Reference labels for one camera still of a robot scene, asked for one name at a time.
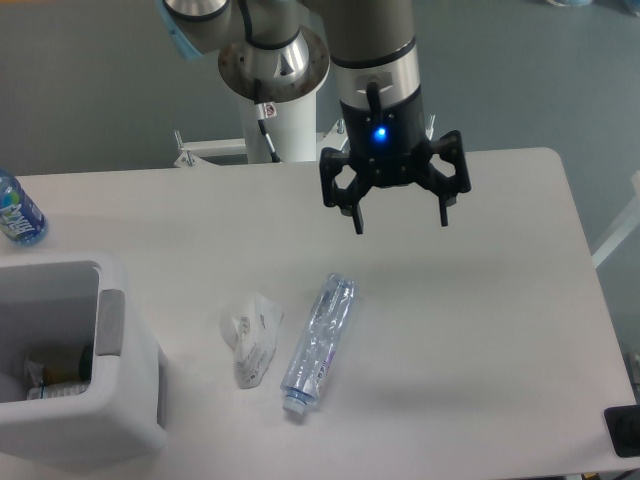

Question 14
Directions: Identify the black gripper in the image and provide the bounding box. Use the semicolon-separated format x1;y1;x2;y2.
319;93;471;235

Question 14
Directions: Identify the crushed clear plastic bottle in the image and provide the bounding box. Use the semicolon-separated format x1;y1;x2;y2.
281;273;357;416

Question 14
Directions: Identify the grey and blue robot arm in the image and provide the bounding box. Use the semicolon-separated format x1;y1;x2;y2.
157;1;471;230

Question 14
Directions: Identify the white trash can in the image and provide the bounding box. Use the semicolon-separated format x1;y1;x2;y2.
1;252;167;464

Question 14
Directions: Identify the trash inside the can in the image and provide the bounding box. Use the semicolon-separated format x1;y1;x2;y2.
10;344;94;400

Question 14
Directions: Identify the black device at table edge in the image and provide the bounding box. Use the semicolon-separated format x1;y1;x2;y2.
604;405;639;458

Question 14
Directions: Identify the blue labelled water bottle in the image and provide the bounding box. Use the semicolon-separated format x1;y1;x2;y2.
1;169;48;246

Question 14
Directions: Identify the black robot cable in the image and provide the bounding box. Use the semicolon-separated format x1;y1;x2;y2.
251;78;283;164

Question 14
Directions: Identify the white frame at right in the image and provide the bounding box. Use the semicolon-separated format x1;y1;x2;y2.
591;171;639;269

